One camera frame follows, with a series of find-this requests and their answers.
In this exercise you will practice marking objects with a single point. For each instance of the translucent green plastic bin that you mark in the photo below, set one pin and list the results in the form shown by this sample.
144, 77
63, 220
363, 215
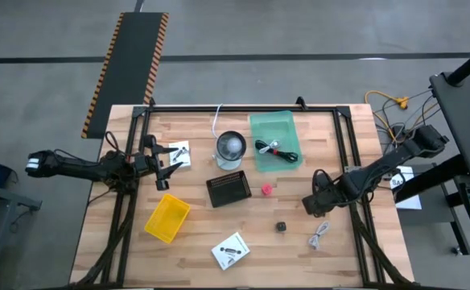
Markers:
275, 125

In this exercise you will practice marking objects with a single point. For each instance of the dark grey desk top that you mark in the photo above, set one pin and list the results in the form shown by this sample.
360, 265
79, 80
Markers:
468, 121

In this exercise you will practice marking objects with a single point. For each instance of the grey desk fan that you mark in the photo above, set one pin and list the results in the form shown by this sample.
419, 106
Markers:
231, 147

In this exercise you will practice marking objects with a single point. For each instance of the black hazard-striped floor mat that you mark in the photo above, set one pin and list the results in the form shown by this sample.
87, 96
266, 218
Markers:
130, 60

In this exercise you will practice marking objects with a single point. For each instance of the large white printed box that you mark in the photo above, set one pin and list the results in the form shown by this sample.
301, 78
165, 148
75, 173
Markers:
239, 245

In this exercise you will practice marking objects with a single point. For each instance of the white paper sheet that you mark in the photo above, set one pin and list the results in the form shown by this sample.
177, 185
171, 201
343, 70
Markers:
410, 201

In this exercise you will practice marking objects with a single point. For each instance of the black desk frame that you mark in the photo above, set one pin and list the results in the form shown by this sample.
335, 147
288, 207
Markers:
428, 179

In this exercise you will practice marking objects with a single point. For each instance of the grey metal stand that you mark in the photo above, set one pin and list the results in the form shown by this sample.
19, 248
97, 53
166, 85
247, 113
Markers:
1, 201

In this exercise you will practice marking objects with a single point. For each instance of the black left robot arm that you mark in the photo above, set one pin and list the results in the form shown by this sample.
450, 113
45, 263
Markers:
78, 167

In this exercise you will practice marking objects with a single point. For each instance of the yellow plastic basket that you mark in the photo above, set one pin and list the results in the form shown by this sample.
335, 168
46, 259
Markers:
166, 219

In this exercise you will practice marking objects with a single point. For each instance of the red cube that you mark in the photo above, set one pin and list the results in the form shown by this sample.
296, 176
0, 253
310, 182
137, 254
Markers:
266, 189

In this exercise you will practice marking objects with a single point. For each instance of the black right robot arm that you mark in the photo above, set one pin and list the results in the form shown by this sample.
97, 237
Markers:
380, 169

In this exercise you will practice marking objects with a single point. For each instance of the dark brown cube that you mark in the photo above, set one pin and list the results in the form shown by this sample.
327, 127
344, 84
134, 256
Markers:
281, 226

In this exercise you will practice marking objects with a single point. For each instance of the black plastic basket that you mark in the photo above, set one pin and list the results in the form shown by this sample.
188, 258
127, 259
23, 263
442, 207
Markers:
229, 189

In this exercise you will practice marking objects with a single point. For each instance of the black power adapter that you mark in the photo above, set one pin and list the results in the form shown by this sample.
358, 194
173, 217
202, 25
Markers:
398, 131

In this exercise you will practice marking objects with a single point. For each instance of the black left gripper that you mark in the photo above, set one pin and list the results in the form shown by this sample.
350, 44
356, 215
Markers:
146, 165

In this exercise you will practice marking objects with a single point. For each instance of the black aluminium table frame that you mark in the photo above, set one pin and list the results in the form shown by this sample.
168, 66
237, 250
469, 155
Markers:
239, 108

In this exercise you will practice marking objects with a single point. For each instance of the small white printed box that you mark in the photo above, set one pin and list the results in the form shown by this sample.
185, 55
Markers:
187, 157

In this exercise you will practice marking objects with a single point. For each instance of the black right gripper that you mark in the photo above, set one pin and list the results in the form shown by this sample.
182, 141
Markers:
319, 203

